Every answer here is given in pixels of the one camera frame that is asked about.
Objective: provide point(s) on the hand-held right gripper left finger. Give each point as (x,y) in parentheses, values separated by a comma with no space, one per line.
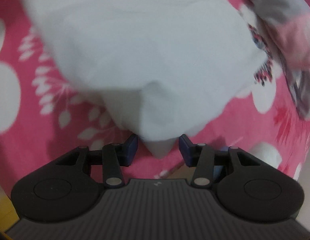
(132,151)

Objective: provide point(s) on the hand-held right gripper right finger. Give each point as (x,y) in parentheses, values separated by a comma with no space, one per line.
(185,152)

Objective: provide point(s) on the white shirt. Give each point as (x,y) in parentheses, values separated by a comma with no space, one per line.
(145,55)

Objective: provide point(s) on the pink floral blanket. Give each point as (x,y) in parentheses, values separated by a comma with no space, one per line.
(25,142)

